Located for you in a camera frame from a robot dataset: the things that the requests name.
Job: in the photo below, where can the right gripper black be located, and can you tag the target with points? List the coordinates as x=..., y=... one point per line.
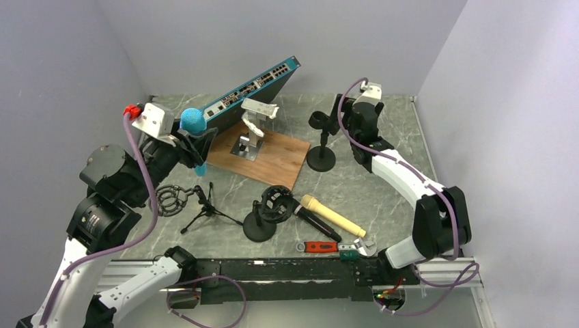
x=346, y=105

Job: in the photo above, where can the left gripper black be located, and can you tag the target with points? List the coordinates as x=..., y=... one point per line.
x=193, y=155

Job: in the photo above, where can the black clip mic stand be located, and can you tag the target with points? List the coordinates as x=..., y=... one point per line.
x=321, y=158

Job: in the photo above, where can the beige gold microphone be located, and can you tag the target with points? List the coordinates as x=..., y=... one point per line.
x=314, y=205

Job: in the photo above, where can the black round base mic stand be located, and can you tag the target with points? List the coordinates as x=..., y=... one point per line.
x=276, y=206

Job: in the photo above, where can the black microphone blue foam head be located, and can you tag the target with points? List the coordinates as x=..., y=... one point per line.
x=309, y=217

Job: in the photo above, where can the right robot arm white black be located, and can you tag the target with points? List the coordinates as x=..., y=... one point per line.
x=440, y=223

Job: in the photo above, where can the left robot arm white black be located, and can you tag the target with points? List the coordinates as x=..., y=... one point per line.
x=118, y=185

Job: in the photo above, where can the brown wooden board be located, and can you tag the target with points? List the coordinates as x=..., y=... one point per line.
x=278, y=161

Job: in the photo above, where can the green small connector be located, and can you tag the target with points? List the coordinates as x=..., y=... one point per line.
x=349, y=256

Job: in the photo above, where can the blue network switch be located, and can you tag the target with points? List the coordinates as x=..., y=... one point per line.
x=226, y=111

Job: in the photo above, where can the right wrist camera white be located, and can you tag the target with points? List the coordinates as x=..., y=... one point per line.
x=370, y=93

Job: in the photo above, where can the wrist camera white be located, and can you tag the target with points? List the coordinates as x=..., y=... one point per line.
x=152, y=119
x=370, y=93

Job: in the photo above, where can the white silver bracket fixture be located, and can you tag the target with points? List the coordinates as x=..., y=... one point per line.
x=255, y=113

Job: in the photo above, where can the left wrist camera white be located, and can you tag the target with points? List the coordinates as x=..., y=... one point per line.
x=152, y=119

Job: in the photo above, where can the red handled adjustable wrench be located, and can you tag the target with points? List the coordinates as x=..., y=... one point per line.
x=364, y=248

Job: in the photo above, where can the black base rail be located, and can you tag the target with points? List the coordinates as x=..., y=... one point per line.
x=286, y=279

